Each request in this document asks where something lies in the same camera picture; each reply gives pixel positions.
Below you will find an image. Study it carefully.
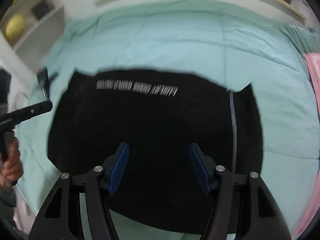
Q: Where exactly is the black hooded jacket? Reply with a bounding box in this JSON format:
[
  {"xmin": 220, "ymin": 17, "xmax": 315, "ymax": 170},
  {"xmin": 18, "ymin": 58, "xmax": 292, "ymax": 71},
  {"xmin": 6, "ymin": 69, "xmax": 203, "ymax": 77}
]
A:
[{"xmin": 47, "ymin": 69, "xmax": 263, "ymax": 234}]

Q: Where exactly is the person's left hand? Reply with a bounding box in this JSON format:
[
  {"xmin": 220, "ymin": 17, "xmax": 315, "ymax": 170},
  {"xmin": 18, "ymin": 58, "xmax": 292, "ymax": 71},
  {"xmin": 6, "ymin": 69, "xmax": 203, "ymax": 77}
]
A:
[{"xmin": 1, "ymin": 137, "xmax": 23, "ymax": 189}]

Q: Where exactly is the yellow plush toy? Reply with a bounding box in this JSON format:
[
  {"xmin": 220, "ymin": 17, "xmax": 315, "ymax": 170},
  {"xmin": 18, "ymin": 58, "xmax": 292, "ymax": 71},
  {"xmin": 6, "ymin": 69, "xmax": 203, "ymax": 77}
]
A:
[{"xmin": 5, "ymin": 15, "xmax": 25, "ymax": 40}]

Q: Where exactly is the white bookshelf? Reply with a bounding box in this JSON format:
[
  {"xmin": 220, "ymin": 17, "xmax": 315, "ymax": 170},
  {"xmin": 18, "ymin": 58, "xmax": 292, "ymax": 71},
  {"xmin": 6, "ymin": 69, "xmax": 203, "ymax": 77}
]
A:
[{"xmin": 1, "ymin": 0, "xmax": 65, "ymax": 87}]

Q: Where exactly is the pink patterned pillow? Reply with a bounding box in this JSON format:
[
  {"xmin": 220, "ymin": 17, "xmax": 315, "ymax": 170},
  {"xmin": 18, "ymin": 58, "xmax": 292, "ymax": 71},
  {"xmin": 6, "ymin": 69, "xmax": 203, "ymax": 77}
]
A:
[{"xmin": 293, "ymin": 53, "xmax": 319, "ymax": 239}]

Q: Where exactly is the teal quilted bed cover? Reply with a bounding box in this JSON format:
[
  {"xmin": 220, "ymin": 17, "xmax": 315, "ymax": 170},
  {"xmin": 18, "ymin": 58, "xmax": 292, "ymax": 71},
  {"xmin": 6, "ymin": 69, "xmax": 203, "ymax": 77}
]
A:
[{"xmin": 17, "ymin": 0, "xmax": 319, "ymax": 239}]

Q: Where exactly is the teal pillow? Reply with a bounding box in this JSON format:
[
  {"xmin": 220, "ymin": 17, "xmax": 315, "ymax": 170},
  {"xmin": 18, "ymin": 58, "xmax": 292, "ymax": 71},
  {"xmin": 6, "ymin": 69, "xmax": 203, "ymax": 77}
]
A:
[{"xmin": 279, "ymin": 25, "xmax": 319, "ymax": 54}]

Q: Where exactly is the black camera on mini tripod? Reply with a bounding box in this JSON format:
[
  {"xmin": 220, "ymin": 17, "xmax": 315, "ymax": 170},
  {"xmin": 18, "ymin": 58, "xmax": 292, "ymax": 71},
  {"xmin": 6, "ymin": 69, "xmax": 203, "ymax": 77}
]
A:
[{"xmin": 37, "ymin": 67, "xmax": 58, "ymax": 101}]

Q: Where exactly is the black picture frame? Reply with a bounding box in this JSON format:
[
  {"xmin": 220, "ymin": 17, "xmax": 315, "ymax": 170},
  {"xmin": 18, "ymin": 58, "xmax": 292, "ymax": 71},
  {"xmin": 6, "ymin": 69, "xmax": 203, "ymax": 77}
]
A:
[{"xmin": 31, "ymin": 0, "xmax": 52, "ymax": 20}]

